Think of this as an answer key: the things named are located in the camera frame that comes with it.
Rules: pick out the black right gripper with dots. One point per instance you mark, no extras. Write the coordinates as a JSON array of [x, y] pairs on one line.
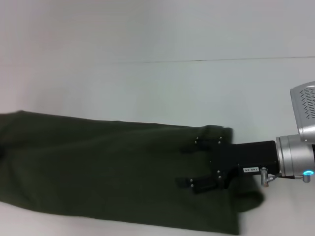
[[246, 157]]

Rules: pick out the dark green FREE! t-shirt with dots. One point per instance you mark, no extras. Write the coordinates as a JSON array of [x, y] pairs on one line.
[[98, 172]]

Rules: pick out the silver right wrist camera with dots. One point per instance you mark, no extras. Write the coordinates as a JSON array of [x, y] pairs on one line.
[[304, 110]]

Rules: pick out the silver right gripper knob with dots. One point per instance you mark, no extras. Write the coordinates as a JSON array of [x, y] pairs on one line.
[[264, 177]]

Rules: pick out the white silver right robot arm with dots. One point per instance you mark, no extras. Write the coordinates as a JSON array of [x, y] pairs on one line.
[[295, 155]]

